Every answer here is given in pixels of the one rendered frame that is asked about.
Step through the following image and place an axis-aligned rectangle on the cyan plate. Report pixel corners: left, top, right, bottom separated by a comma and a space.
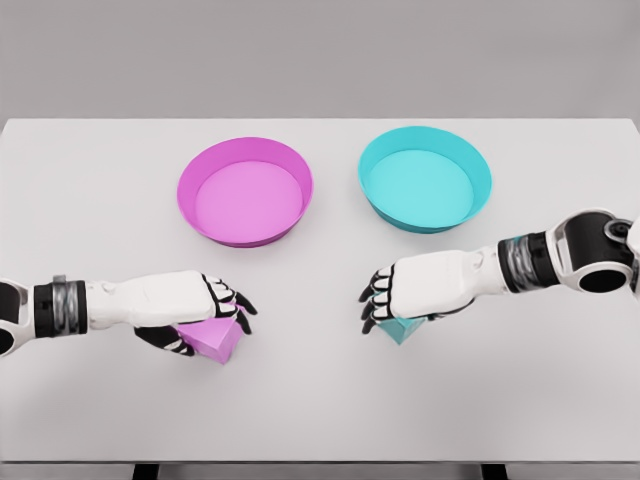
357, 125, 493, 234

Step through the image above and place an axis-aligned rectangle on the pink block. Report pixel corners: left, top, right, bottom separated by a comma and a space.
175, 305, 248, 366

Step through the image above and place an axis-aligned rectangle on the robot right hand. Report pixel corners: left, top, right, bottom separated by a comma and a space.
358, 251, 457, 336

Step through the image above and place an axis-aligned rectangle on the pink plate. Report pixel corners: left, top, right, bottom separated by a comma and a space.
176, 137, 315, 250

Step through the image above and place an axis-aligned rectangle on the cyan block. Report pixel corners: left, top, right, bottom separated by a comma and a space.
377, 315, 429, 347

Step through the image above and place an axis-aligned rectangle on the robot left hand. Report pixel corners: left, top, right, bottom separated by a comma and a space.
130, 270, 259, 358

